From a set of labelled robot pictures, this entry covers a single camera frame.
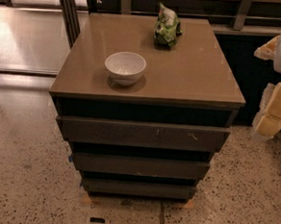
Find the brown drawer cabinet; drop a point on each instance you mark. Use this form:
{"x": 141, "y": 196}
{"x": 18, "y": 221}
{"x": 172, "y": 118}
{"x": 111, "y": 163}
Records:
{"x": 188, "y": 84}

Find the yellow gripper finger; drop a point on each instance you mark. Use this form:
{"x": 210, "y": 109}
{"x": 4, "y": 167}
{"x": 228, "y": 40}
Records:
{"x": 267, "y": 50}

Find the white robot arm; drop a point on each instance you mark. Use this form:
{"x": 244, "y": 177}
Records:
{"x": 276, "y": 67}

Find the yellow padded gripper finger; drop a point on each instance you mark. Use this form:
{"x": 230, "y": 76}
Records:
{"x": 268, "y": 118}

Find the green crumpled chip bag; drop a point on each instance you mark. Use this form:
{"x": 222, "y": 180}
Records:
{"x": 167, "y": 28}

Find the dark metal post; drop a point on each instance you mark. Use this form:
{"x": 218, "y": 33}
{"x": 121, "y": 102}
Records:
{"x": 71, "y": 22}

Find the white ceramic bowl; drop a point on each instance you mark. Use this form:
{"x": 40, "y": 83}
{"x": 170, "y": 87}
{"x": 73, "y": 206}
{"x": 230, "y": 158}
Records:
{"x": 125, "y": 68}

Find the metal railing frame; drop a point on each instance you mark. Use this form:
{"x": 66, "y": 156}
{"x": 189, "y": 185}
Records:
{"x": 235, "y": 14}

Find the black tape floor marker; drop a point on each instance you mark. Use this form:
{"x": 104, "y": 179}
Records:
{"x": 97, "y": 220}

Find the grey drawer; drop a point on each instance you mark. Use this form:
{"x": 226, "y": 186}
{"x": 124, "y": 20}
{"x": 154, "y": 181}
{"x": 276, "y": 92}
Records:
{"x": 172, "y": 137}
{"x": 140, "y": 166}
{"x": 140, "y": 189}

